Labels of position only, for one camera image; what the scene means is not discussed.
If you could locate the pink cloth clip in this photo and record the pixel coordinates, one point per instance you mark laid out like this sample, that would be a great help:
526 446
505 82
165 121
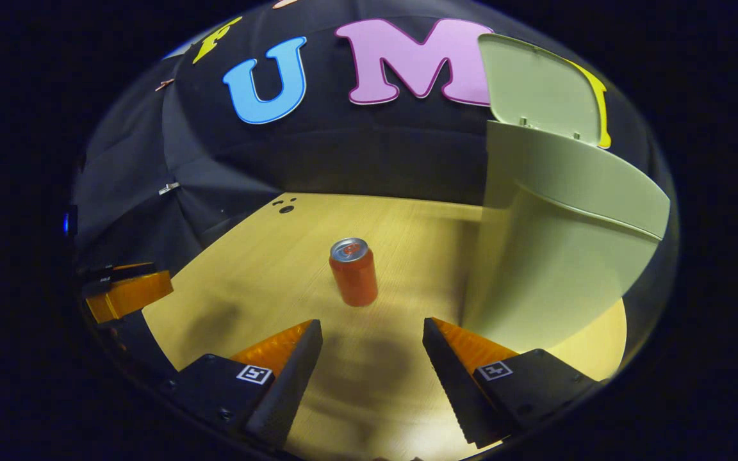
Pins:
164 84

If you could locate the white cloth clip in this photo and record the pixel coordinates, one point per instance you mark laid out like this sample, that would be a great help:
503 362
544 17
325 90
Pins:
168 187

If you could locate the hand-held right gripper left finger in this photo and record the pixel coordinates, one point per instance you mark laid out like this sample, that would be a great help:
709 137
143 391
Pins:
289 384

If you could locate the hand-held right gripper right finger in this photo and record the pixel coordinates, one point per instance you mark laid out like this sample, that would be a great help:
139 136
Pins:
455 390

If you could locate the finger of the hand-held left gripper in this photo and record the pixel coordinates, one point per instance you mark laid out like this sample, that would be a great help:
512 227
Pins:
119 276
132 294

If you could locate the wooden desktop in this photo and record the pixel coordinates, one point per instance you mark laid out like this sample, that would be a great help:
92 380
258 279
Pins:
266 275

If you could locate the pale green desktop garbage bin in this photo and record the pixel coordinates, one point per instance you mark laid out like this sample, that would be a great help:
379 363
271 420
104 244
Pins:
548 256

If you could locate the red pop can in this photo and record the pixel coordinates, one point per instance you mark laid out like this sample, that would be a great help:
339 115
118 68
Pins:
355 278

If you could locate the black backdrop cloth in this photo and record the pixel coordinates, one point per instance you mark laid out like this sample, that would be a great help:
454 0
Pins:
375 153

